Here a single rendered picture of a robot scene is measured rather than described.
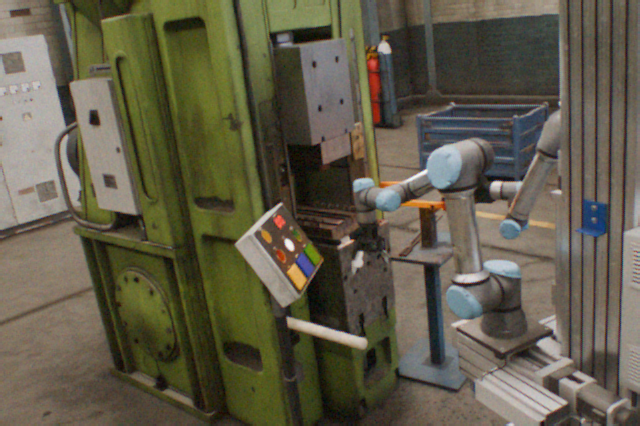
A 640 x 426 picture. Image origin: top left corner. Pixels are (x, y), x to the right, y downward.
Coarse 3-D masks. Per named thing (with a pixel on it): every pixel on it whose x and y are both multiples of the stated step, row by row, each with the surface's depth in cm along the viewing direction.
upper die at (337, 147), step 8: (344, 136) 270; (320, 144) 258; (328, 144) 262; (336, 144) 266; (344, 144) 270; (288, 152) 272; (296, 152) 269; (304, 152) 266; (312, 152) 263; (320, 152) 260; (328, 152) 263; (336, 152) 267; (344, 152) 271; (296, 160) 270; (304, 160) 267; (312, 160) 264; (320, 160) 261; (328, 160) 263
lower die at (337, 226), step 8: (304, 208) 299; (312, 208) 299; (320, 208) 296; (304, 216) 289; (312, 216) 287; (320, 216) 285; (328, 216) 282; (336, 216) 280; (352, 216) 280; (304, 224) 282; (312, 224) 279; (320, 224) 278; (328, 224) 276; (336, 224) 273; (344, 224) 276; (352, 224) 281; (328, 232) 271; (336, 232) 273; (344, 232) 277
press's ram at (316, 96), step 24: (288, 48) 246; (312, 48) 248; (336, 48) 260; (288, 72) 250; (312, 72) 250; (336, 72) 261; (288, 96) 254; (312, 96) 251; (336, 96) 263; (288, 120) 259; (312, 120) 253; (336, 120) 264; (288, 144) 263; (312, 144) 254
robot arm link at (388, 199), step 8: (368, 192) 217; (376, 192) 214; (384, 192) 212; (392, 192) 211; (400, 192) 216; (368, 200) 217; (376, 200) 213; (384, 200) 210; (392, 200) 211; (400, 200) 213; (376, 208) 216; (384, 208) 211; (392, 208) 212
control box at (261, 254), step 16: (272, 208) 241; (256, 224) 228; (272, 224) 225; (288, 224) 235; (240, 240) 212; (256, 240) 210; (272, 240) 218; (288, 240) 228; (304, 240) 238; (256, 256) 212; (272, 256) 212; (288, 256) 222; (304, 256) 232; (320, 256) 243; (256, 272) 214; (272, 272) 212; (272, 288) 214; (288, 288) 213; (304, 288) 219
